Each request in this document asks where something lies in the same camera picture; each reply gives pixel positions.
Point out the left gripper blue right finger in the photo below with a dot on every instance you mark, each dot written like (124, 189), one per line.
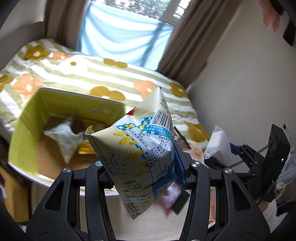
(179, 166)

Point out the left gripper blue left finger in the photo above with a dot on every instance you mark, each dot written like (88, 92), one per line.
(106, 181)

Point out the clear waffle packet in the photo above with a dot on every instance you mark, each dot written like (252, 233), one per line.
(218, 147)

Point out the yellow snack packet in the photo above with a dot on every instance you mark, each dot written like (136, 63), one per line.
(85, 147)

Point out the cream blue snack bag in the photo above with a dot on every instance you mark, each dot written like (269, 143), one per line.
(137, 152)

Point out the person's right hand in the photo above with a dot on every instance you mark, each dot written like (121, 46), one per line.
(262, 204)

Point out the dark brown snack bag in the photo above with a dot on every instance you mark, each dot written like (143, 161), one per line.
(183, 144)

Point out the pink white snack packet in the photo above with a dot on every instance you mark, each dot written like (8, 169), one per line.
(170, 196)

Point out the dark green packet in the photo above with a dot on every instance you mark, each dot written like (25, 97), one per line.
(180, 202)

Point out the green cardboard box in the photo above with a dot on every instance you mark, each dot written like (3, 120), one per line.
(52, 125)

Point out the floral striped bed quilt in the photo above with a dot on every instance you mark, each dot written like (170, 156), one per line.
(45, 63)

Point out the right brown curtain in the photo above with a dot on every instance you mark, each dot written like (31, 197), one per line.
(194, 38)

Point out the brown curtain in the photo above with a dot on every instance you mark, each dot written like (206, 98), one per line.
(194, 38)
(63, 19)

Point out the light blue window cloth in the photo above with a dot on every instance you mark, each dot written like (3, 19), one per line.
(123, 36)

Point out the pink hanging cloth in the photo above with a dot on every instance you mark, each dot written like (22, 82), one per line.
(270, 17)

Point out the grey bed headboard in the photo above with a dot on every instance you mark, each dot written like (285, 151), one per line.
(16, 40)

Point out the left brown curtain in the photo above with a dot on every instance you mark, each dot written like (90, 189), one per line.
(63, 19)

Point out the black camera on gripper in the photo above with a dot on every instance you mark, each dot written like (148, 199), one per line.
(277, 154)

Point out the window with white frame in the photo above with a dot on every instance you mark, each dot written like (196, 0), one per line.
(162, 10)

